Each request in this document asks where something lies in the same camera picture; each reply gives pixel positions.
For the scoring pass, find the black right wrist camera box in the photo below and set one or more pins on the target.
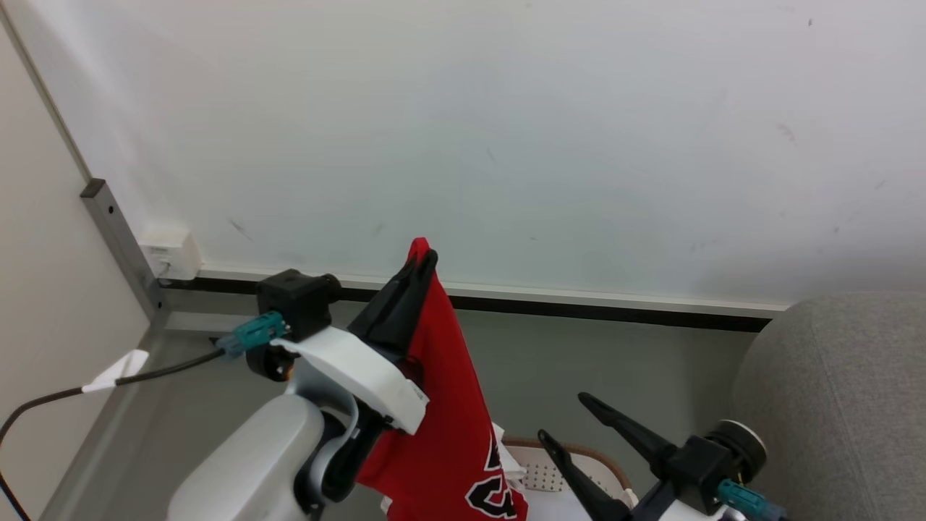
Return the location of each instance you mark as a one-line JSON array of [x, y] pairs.
[[698, 467]]

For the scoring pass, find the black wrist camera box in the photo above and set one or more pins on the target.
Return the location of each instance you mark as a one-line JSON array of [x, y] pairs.
[[293, 300], [698, 467]]

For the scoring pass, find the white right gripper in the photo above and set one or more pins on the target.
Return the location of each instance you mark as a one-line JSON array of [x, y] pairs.
[[694, 512]]

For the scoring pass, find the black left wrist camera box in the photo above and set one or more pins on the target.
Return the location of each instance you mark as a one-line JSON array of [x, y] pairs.
[[293, 300]]

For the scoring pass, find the red and white basketball jersey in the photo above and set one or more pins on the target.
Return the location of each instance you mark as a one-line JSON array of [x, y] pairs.
[[448, 405]]

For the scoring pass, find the black baseboard strip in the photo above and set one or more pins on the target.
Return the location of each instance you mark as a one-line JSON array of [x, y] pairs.
[[579, 309]]

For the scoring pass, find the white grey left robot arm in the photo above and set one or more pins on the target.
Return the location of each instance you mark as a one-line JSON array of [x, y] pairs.
[[246, 463]]

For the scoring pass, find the white perforated laundry basket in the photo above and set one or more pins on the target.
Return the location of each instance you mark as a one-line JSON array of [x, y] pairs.
[[541, 474]]

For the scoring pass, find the grey fabric sofa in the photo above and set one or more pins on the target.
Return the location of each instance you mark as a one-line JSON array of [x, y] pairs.
[[839, 405]]

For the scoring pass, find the grey metal floor rail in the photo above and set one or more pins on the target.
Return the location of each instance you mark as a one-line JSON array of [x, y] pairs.
[[81, 470]]

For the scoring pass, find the white wall trim strip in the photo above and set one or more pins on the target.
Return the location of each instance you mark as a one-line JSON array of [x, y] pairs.
[[579, 295]]

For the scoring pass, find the white wall socket box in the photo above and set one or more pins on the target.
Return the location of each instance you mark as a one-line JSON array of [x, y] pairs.
[[170, 253]]

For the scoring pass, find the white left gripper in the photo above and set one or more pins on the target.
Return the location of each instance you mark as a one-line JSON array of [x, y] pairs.
[[362, 369]]

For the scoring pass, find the grey metal frame post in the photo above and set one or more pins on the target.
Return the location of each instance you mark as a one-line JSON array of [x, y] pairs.
[[119, 235]]

